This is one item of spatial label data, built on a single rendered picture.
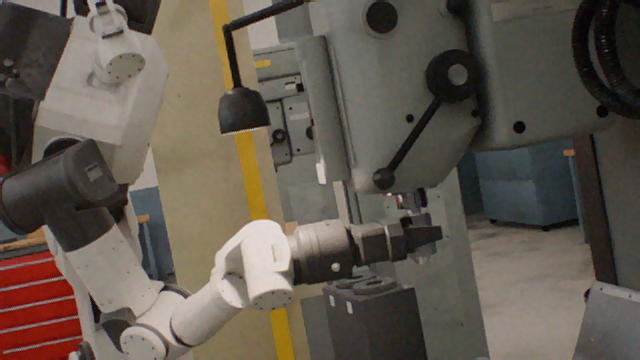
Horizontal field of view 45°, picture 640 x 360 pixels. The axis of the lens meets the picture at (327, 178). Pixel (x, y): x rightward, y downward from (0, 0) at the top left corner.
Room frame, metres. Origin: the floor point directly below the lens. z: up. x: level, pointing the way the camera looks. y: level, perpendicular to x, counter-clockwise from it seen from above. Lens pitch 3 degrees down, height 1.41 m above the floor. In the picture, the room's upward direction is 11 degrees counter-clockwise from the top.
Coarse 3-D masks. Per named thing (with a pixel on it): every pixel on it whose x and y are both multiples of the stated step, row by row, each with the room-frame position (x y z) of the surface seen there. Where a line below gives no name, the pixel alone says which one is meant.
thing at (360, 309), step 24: (336, 288) 1.62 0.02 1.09; (360, 288) 1.51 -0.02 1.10; (384, 288) 1.50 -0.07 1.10; (408, 288) 1.50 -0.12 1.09; (336, 312) 1.60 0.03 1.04; (360, 312) 1.47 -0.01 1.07; (384, 312) 1.48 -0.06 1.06; (408, 312) 1.50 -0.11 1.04; (336, 336) 1.63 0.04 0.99; (360, 336) 1.49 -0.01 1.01; (384, 336) 1.48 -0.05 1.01; (408, 336) 1.49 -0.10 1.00
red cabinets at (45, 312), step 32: (0, 256) 5.48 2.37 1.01; (32, 256) 5.28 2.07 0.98; (0, 288) 5.25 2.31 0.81; (32, 288) 5.26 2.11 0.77; (64, 288) 5.28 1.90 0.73; (0, 320) 5.24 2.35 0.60; (32, 320) 5.26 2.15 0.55; (64, 320) 5.27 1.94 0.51; (0, 352) 5.25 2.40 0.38; (32, 352) 5.25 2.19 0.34; (64, 352) 5.27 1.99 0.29
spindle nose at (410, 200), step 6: (414, 192) 1.14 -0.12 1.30; (396, 198) 1.15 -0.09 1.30; (402, 198) 1.14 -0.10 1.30; (408, 198) 1.14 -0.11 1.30; (414, 198) 1.14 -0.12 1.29; (426, 198) 1.15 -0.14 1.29; (396, 204) 1.16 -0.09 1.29; (402, 204) 1.14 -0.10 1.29; (408, 204) 1.14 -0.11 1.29; (414, 204) 1.14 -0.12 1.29; (420, 204) 1.14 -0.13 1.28
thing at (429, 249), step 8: (408, 224) 1.14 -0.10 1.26; (416, 224) 1.14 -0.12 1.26; (424, 224) 1.14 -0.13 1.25; (432, 224) 1.15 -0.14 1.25; (416, 248) 1.14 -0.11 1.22; (424, 248) 1.14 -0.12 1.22; (432, 248) 1.14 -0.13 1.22; (408, 256) 1.15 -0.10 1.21; (416, 256) 1.14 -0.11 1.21; (424, 256) 1.14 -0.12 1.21
